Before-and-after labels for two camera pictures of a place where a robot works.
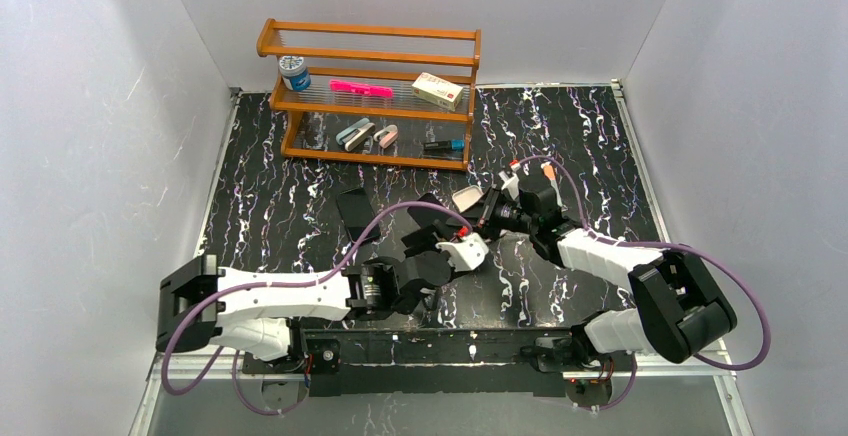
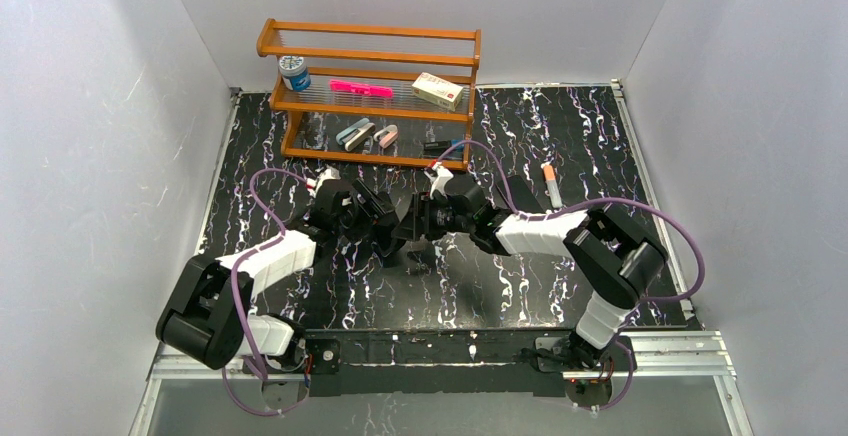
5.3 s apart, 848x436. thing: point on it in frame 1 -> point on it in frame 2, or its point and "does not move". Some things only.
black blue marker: [446, 145] does not move
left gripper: [424, 247] -> [382, 219]
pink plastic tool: [351, 87] does not move
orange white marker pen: [550, 172] does not move
